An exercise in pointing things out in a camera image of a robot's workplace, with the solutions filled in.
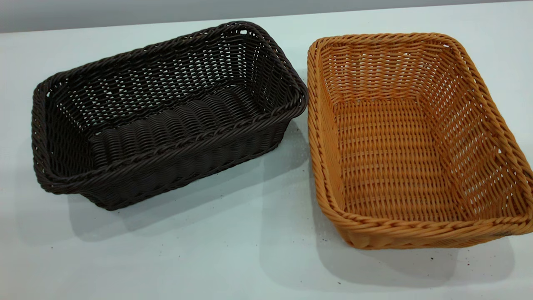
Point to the black wicker basket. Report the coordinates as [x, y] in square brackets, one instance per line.
[166, 166]

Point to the orange wicker basket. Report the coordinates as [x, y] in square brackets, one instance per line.
[387, 166]

